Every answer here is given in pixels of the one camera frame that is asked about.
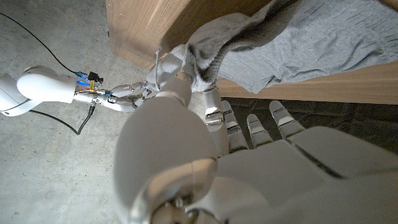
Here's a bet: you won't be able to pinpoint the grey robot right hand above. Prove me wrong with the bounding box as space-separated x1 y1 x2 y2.
88 80 158 113

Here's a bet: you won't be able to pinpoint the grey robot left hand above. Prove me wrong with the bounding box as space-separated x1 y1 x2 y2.
112 73 398 224

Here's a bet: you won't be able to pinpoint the grey fabric shorts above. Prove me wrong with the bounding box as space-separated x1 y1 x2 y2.
146 0 398 95

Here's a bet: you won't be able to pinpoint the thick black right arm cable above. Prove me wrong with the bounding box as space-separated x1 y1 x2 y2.
29 105 96 136

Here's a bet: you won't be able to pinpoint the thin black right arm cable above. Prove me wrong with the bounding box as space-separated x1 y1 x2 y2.
0 11 78 75

